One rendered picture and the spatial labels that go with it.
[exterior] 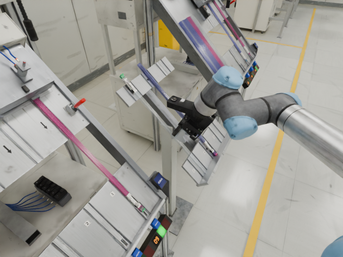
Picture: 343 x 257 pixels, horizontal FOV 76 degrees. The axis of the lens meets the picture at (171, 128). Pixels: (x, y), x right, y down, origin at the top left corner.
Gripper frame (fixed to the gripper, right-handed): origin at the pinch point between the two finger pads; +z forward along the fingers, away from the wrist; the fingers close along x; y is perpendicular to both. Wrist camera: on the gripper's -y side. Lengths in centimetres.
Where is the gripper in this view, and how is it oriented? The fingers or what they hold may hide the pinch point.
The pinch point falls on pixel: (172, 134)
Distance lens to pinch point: 84.6
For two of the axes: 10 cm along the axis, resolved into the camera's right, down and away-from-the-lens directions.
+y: 7.8, 6.3, -0.2
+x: 4.9, -5.8, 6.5
